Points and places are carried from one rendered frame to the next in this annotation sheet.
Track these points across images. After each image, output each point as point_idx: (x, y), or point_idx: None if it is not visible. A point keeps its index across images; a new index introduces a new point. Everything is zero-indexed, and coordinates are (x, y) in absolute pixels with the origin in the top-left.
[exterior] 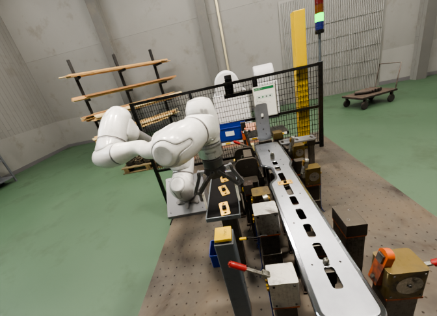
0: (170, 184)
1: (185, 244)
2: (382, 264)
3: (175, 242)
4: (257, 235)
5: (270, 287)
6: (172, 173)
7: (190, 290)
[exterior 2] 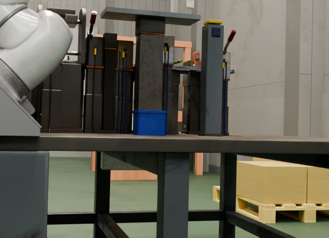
0: (62, 20)
1: (124, 136)
2: (199, 59)
3: (120, 136)
4: (174, 61)
5: (230, 55)
6: (15, 11)
7: (206, 137)
